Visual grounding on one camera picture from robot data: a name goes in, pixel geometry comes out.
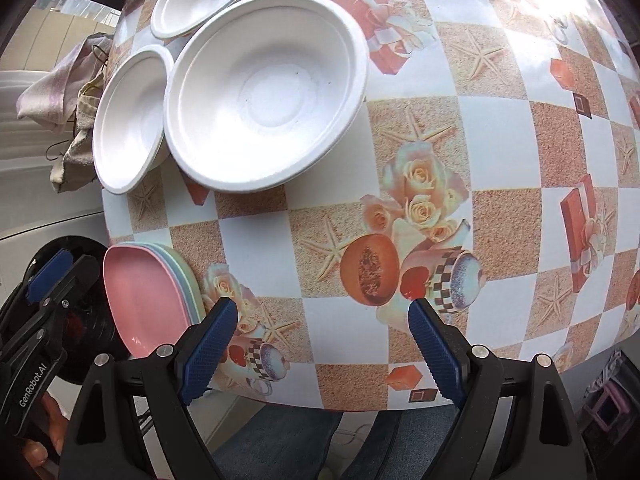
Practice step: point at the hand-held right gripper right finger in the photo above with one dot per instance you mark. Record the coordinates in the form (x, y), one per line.
(435, 350)

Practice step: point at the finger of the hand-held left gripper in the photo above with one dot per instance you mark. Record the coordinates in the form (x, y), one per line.
(47, 272)
(80, 275)

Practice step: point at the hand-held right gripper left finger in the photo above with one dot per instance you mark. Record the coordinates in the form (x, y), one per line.
(210, 350)

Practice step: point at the green plastic plate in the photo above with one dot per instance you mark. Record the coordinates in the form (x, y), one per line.
(196, 300)

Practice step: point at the blue plastic plate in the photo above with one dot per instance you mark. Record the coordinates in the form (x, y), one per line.
(181, 272)

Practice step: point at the small white paper bowl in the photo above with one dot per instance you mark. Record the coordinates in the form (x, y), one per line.
(127, 125)

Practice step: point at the large white paper bowl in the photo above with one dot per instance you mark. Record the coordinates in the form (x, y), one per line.
(260, 95)

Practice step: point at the person's left hand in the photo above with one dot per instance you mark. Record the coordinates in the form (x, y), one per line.
(55, 425)

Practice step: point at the white washing machine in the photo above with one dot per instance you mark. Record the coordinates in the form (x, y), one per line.
(30, 195)

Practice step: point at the person's blue jeans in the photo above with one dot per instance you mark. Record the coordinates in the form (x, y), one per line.
(280, 440)

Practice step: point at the pink plastic crate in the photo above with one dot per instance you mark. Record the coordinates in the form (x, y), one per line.
(607, 400)

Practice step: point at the pink towel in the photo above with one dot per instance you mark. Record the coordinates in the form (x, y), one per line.
(55, 85)

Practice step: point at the printed checkered tablecloth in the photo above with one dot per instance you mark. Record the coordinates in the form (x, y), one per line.
(500, 125)

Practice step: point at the white cabinet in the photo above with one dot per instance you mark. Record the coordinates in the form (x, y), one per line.
(65, 35)

